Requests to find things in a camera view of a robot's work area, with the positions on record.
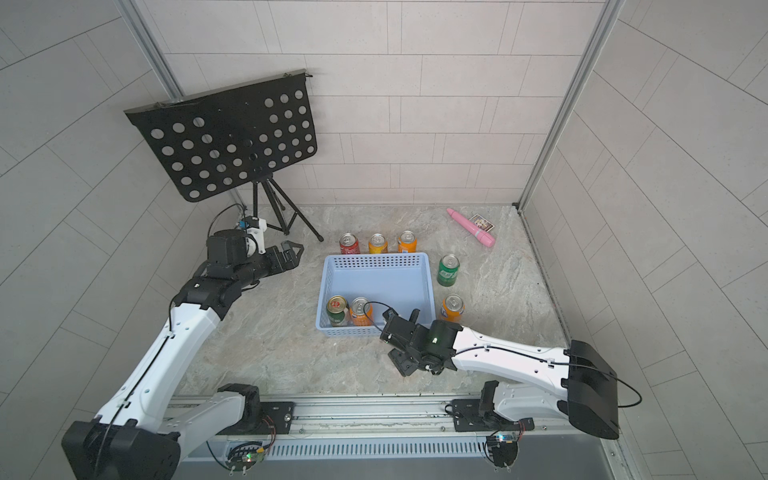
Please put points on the red cola can back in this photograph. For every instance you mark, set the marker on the red cola can back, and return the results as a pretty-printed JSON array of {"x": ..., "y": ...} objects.
[{"x": 349, "y": 244}]

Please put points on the pink marker pen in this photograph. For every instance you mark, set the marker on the pink marker pen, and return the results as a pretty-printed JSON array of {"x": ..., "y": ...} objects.
[{"x": 479, "y": 234}]

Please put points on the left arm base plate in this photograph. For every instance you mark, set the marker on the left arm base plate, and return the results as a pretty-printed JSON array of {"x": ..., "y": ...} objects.
[{"x": 271, "y": 417}]

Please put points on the orange soda can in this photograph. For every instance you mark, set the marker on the orange soda can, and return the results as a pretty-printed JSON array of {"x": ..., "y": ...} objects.
[
  {"x": 377, "y": 244},
  {"x": 407, "y": 242}
]

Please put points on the aluminium front rail frame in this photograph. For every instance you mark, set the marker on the aluminium front rail frame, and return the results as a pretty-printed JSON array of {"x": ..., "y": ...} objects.
[{"x": 381, "y": 427}]

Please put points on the green Sprite can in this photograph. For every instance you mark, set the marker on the green Sprite can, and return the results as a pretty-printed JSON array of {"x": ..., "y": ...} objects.
[{"x": 448, "y": 270}]

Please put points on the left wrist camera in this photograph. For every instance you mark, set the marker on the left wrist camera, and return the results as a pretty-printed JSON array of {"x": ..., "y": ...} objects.
[{"x": 234, "y": 247}]

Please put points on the small brown card box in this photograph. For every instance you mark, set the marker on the small brown card box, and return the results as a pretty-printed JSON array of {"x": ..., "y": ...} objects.
[{"x": 482, "y": 223}]

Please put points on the left round circuit board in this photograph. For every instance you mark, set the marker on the left round circuit board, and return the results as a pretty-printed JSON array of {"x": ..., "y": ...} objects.
[{"x": 241, "y": 458}]

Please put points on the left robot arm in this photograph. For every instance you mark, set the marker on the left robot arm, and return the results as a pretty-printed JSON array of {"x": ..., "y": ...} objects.
[{"x": 128, "y": 438}]

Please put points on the green and red can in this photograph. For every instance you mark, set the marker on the green and red can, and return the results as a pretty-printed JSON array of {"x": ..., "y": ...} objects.
[{"x": 336, "y": 309}]

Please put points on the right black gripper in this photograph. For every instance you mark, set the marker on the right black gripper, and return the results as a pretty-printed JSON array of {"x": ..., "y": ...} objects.
[{"x": 395, "y": 355}]

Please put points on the orange Fanta can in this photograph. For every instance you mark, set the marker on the orange Fanta can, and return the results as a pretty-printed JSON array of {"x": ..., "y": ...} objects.
[{"x": 452, "y": 308}]

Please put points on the black perforated music stand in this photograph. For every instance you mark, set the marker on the black perforated music stand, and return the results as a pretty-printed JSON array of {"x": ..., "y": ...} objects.
[{"x": 214, "y": 142}]

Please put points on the right round circuit board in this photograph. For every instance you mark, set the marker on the right round circuit board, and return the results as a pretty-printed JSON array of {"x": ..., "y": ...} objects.
[{"x": 501, "y": 451}]

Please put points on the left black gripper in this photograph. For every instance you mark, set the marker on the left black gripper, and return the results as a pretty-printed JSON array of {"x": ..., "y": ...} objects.
[{"x": 274, "y": 253}]

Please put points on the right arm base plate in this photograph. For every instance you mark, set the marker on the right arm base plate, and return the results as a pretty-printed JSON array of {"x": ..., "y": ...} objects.
[{"x": 467, "y": 416}]

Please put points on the lavender perforated plastic basket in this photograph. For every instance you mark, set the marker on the lavender perforated plastic basket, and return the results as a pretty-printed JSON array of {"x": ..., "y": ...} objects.
[{"x": 402, "y": 281}]

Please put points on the round circuit board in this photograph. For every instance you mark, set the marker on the round circuit board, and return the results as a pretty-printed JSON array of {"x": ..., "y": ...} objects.
[
  {"x": 241, "y": 458},
  {"x": 501, "y": 451}
]

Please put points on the orange can front row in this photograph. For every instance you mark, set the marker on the orange can front row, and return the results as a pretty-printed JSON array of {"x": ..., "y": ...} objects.
[{"x": 360, "y": 310}]

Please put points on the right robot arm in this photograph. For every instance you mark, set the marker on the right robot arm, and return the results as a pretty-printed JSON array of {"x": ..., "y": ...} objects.
[{"x": 575, "y": 383}]

